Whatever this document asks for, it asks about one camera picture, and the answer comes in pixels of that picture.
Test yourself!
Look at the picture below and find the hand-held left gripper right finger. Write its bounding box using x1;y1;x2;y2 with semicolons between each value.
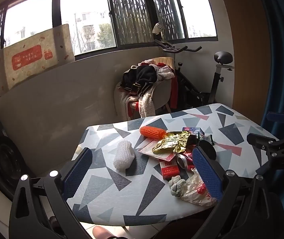
189;146;284;239

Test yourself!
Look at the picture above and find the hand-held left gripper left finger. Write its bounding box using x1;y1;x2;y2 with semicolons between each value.
9;147;94;239

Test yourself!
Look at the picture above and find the clear plastic card packaging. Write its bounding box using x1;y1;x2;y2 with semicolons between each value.
138;139;177;162

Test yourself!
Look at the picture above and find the white plastic bag red print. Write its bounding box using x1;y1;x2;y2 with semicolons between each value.
182;168;218;207

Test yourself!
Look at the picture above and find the black round lid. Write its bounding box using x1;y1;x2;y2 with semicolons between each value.
198;140;217;161

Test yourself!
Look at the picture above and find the metal can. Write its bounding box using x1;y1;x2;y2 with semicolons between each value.
176;154;195;171

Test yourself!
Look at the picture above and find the crumpled white-green cloth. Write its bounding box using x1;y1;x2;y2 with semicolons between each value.
168;175;187;198

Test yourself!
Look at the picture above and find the red cigarette box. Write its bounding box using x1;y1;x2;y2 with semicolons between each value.
159;160;180;180

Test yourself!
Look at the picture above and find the blue carton box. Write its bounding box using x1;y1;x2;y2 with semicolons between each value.
182;127;205;136

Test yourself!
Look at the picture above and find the gold foil wrapper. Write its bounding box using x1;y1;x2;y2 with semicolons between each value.
152;132;191;155

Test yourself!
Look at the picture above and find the white foam fruit net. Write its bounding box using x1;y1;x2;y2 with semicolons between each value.
113;141;135;171

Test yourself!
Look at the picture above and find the blue curtain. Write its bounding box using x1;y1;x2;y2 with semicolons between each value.
253;0;284;195

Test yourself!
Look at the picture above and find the person's foot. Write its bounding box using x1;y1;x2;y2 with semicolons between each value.
93;225;117;239

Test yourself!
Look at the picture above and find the orange foam fruit net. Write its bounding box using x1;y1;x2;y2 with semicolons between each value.
139;126;168;139

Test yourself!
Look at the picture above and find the dark washing machine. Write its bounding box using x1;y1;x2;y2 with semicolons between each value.
0;115;35;202

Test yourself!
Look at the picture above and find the black exercise bike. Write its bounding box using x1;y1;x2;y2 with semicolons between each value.
154;39;235;110

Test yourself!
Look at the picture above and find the red garment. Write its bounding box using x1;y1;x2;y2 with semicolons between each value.
169;76;180;109

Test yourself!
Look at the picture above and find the beige chair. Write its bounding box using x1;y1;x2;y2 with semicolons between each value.
114;57;180;120

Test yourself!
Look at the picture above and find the white fleece blanket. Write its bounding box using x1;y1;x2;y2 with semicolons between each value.
114;82;156;120

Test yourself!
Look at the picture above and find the pink fleece garment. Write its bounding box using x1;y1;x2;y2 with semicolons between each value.
155;66;176;81

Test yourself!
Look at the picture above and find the black jacket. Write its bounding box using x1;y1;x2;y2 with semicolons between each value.
121;65;157;96

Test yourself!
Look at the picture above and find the printed cardboard box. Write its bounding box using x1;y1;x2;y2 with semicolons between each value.
0;24;76;97

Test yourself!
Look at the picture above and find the white rounded object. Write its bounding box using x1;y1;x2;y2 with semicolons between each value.
152;22;165;35

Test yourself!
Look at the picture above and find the black framed window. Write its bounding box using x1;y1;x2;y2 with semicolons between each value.
0;0;218;105

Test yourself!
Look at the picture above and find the wooden wall panel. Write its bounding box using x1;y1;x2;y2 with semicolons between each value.
215;0;272;125

